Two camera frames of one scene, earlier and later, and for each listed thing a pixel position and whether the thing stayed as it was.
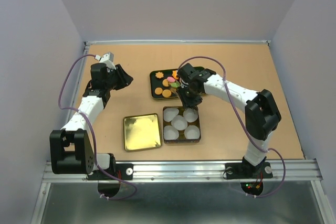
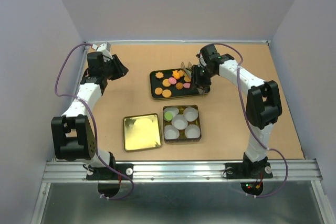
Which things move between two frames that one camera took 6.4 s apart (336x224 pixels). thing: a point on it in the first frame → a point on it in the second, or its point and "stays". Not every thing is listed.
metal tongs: [196, 108] → [188, 70]
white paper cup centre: [179, 123] stays
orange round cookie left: [158, 91] stays
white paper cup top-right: [190, 115] stays
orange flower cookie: [159, 75] stays
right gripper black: [186, 102] → [196, 81]
